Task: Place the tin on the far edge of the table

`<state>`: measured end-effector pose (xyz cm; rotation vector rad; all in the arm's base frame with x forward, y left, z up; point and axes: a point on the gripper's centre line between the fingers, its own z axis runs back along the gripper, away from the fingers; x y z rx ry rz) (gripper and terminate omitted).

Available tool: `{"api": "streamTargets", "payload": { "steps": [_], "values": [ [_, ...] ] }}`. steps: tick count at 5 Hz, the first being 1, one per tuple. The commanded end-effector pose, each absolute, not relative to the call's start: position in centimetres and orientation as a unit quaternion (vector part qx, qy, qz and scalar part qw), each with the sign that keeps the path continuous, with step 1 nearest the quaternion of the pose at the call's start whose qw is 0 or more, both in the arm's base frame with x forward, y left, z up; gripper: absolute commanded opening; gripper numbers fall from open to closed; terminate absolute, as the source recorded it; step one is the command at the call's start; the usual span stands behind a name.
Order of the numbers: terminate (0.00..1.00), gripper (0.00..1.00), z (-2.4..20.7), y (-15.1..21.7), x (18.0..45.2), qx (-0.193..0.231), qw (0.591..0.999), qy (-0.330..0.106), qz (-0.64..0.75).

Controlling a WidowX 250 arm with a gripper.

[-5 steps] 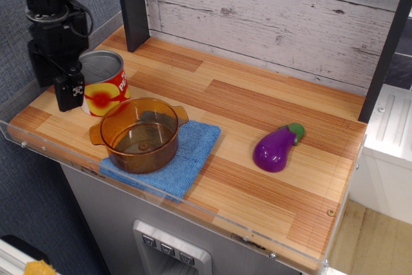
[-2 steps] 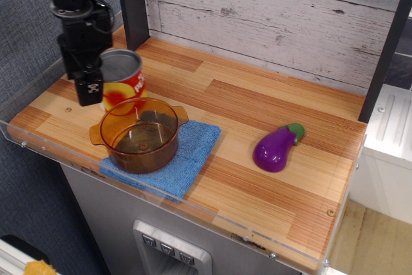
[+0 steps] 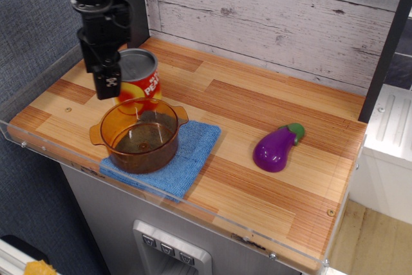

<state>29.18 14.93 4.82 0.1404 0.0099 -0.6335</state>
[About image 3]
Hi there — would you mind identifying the yellow black object corner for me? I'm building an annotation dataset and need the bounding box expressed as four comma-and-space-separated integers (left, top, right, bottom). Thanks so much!
1, 235, 59, 275

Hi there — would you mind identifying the grey cabinet with dispenser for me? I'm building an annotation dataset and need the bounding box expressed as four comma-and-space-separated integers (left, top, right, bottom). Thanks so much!
62, 166, 298, 274

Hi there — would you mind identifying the white appliance at right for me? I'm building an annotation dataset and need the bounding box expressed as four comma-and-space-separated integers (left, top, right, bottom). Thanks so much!
349, 84, 411, 223

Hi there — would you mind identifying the dark vertical post right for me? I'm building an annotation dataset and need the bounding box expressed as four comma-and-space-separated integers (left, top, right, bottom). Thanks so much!
358, 0, 411, 123

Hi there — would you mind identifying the amber glass pot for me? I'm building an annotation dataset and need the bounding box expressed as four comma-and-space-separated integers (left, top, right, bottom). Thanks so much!
89, 99, 189, 174

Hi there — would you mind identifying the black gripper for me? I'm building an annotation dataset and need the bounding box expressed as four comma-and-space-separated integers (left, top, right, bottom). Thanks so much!
75, 0, 133, 100

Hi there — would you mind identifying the purple toy eggplant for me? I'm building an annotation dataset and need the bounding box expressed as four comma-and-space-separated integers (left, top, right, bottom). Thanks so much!
252, 123, 305, 173

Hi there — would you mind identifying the blue microfiber cloth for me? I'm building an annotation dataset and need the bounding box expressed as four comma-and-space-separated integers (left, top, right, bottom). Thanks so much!
99, 120, 221, 203

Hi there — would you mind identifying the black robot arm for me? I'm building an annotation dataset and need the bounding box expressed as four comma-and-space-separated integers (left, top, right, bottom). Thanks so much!
70, 0, 132, 100

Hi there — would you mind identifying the red yellow peach can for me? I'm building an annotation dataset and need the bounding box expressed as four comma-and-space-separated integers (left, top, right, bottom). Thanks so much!
113, 48, 162, 118

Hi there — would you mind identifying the dark vertical post left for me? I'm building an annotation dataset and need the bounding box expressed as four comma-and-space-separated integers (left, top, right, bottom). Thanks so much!
127, 0, 150, 48

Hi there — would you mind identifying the dark vertical post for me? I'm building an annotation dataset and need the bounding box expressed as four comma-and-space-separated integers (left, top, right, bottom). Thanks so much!
358, 0, 411, 123
127, 0, 150, 48

